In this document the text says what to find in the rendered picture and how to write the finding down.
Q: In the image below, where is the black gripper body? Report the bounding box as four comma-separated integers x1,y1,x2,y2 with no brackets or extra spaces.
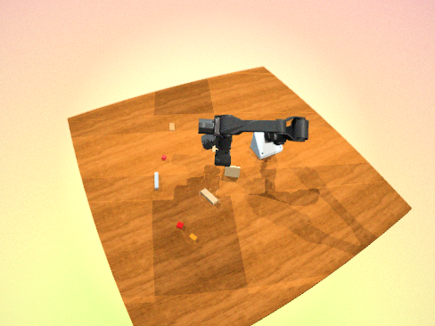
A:
214,137,233,167

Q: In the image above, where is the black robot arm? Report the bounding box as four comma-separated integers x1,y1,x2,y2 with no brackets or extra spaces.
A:
198,115,309,150

